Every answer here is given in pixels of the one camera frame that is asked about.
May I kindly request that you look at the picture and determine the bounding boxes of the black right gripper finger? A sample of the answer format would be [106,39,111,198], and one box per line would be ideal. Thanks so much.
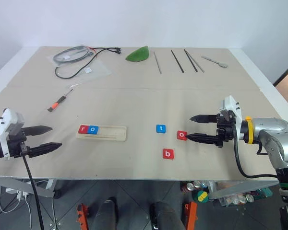
[189,114,219,124]
[185,133,219,145]

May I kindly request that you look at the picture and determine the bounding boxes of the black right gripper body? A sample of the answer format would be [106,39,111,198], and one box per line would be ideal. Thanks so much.
[216,111,241,148]

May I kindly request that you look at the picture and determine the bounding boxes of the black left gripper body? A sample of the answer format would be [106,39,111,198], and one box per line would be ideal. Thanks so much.
[7,128,31,159]

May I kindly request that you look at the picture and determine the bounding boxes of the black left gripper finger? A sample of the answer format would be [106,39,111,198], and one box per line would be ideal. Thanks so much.
[28,142,63,159]
[22,125,53,136]

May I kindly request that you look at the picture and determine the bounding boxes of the red letter tile b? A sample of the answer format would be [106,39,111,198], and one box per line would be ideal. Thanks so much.
[162,148,175,160]

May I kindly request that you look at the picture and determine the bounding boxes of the wooden letter tray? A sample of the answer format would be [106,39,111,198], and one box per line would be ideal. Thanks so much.
[75,124,128,142]

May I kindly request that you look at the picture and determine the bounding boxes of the orange and black screwdriver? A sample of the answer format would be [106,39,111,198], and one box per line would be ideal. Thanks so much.
[47,88,74,113]

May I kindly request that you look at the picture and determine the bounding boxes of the cluster of drink cans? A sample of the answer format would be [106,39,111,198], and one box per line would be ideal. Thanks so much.
[180,180,209,193]

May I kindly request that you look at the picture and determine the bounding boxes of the grey metal spoon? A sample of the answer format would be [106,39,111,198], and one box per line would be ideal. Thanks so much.
[201,55,229,69]

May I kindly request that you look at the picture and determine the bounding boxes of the green and yellow lid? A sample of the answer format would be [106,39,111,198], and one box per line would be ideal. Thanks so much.
[192,190,208,205]

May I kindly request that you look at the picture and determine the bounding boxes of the small clear plastic sleeve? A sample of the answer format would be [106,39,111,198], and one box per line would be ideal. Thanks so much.
[66,82,85,91]

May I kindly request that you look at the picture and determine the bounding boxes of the black chopstick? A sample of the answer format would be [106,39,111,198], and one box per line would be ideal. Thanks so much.
[183,48,198,73]
[170,49,185,73]

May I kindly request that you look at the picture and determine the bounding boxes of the clear box of cans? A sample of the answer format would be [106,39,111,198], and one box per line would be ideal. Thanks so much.
[215,181,274,207]

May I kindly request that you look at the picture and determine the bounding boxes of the orange metal stand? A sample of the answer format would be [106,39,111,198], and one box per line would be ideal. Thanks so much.
[184,201,198,230]
[76,203,90,230]

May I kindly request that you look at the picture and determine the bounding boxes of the large clear plastic bag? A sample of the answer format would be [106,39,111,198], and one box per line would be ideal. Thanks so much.
[54,56,111,84]

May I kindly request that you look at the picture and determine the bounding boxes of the dark rounded shape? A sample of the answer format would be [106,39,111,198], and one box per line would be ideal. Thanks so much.
[95,196,119,230]
[149,200,186,230]

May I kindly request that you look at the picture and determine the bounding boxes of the green leaf-shaped dish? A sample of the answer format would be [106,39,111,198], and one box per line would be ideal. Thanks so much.
[125,45,150,64]

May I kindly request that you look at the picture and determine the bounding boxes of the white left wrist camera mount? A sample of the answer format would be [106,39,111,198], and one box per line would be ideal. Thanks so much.
[0,107,26,161]

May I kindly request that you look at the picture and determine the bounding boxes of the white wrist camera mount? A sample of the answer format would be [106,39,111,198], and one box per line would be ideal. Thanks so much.
[219,95,242,121]
[0,107,26,161]

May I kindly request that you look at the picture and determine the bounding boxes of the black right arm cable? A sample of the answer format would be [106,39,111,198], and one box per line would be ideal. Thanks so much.
[232,123,279,179]

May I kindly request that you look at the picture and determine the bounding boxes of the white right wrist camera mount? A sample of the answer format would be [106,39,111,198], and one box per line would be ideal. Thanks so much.
[219,95,242,121]

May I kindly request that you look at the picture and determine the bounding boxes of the white floor cable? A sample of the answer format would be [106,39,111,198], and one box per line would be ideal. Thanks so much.
[0,181,48,230]

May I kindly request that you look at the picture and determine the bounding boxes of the grey coiled cable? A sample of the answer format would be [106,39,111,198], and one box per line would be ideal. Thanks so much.
[53,46,92,65]

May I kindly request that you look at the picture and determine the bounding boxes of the clear bag with grey cable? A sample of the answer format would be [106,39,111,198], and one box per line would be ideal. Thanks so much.
[46,45,96,66]

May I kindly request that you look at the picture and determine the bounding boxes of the black cable with red wire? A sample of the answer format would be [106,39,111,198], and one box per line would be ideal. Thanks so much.
[54,46,122,80]

